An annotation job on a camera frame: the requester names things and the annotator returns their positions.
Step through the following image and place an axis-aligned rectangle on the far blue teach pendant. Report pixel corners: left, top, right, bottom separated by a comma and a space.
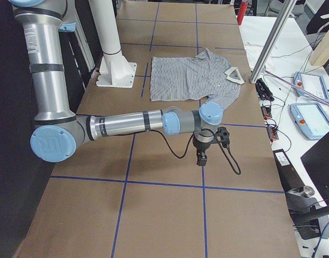
294, 72, 329, 103

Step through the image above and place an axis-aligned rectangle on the near blue teach pendant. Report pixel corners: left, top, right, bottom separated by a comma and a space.
289, 102, 329, 140

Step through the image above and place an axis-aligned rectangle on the white pedestal column with base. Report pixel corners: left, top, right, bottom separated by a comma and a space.
89, 0, 137, 88

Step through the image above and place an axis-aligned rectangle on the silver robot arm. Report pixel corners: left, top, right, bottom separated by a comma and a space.
12, 1, 230, 166

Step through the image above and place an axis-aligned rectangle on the aluminium frame post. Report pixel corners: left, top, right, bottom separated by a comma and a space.
250, 0, 297, 83

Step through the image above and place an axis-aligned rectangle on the red cylinder tube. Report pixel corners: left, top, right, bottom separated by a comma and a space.
237, 0, 248, 25

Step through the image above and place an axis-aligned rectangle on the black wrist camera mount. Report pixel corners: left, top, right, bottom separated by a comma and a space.
216, 126, 230, 149

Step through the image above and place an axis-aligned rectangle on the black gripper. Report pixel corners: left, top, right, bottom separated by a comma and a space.
193, 136, 215, 166

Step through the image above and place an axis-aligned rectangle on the blue teach pendant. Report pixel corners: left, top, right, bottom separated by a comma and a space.
294, 72, 329, 103
289, 102, 329, 140

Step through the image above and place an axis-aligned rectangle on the striped polo shirt white collar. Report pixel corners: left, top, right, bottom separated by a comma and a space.
150, 48, 244, 110

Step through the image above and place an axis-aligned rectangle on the black monitor stand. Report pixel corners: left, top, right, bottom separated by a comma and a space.
285, 185, 329, 240

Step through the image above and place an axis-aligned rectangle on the black box with label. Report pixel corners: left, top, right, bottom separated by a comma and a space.
273, 149, 305, 192

